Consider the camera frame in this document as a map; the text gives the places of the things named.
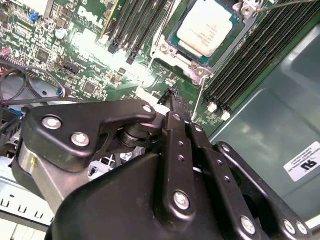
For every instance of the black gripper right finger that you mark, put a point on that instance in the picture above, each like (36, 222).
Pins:
(215, 162)

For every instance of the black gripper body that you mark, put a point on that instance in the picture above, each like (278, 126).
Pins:
(112, 205)

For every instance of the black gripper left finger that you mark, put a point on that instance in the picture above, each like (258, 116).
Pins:
(75, 117)

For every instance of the silver topped CPU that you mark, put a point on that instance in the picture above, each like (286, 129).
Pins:
(205, 27)

